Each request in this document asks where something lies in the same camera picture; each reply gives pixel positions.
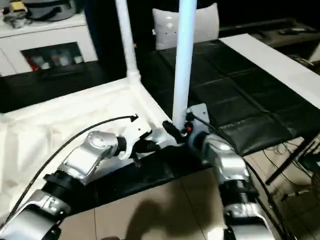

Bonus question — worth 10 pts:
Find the white plastic table top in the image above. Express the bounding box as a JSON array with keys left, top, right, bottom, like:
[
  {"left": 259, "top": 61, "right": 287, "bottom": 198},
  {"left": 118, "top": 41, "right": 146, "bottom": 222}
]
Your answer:
[{"left": 0, "top": 76, "right": 185, "bottom": 211}]

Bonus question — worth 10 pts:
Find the white plastic table leg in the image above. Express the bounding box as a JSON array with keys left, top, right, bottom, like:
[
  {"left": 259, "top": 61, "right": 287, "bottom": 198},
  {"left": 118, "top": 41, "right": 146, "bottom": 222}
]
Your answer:
[
  {"left": 172, "top": 0, "right": 198, "bottom": 128},
  {"left": 115, "top": 0, "right": 142, "bottom": 85}
]

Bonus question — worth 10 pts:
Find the black floor stand leg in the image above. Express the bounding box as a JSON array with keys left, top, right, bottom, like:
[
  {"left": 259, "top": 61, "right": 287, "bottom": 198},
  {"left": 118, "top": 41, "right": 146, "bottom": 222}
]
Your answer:
[{"left": 266, "top": 134, "right": 320, "bottom": 187}]

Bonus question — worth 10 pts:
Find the grey pillow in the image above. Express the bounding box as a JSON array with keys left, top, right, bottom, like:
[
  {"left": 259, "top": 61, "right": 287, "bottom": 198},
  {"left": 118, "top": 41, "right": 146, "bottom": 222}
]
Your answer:
[{"left": 152, "top": 4, "right": 220, "bottom": 51}]

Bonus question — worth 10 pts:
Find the white flat board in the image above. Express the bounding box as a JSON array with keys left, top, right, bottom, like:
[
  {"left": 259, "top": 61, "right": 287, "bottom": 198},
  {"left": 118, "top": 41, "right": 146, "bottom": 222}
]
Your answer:
[{"left": 219, "top": 33, "right": 320, "bottom": 110}]

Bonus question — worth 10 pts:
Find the white sideboard cabinet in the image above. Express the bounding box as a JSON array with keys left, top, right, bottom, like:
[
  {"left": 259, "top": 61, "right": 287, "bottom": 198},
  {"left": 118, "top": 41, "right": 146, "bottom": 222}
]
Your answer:
[{"left": 0, "top": 12, "right": 99, "bottom": 78}]

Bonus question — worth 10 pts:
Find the colourful clutter bundle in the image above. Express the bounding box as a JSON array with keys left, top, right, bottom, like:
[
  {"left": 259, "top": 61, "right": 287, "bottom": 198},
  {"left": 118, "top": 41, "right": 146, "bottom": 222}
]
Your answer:
[{"left": 0, "top": 0, "right": 33, "bottom": 30}]

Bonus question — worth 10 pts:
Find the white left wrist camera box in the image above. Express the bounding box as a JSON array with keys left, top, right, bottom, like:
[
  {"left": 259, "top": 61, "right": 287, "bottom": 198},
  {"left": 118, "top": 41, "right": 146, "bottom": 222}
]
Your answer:
[{"left": 119, "top": 120, "right": 152, "bottom": 160}]

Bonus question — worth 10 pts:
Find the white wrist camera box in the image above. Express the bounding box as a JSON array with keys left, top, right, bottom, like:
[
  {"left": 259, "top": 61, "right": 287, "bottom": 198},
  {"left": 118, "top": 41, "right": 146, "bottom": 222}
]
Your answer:
[
  {"left": 186, "top": 103, "right": 209, "bottom": 127},
  {"left": 119, "top": 120, "right": 152, "bottom": 160}
]

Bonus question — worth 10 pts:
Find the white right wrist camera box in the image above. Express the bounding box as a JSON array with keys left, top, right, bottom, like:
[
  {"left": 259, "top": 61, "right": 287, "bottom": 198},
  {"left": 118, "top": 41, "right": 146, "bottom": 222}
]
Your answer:
[{"left": 186, "top": 103, "right": 209, "bottom": 127}]

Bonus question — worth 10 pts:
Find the black cable tangle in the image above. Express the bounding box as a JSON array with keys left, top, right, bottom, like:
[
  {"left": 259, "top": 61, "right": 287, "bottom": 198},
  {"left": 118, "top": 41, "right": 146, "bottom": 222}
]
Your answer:
[{"left": 262, "top": 140, "right": 320, "bottom": 201}]

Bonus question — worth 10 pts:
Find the grey bag with black strap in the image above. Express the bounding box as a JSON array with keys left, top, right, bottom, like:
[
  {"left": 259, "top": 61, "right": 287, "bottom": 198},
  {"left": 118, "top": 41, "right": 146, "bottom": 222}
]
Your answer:
[{"left": 24, "top": 0, "right": 80, "bottom": 23}]

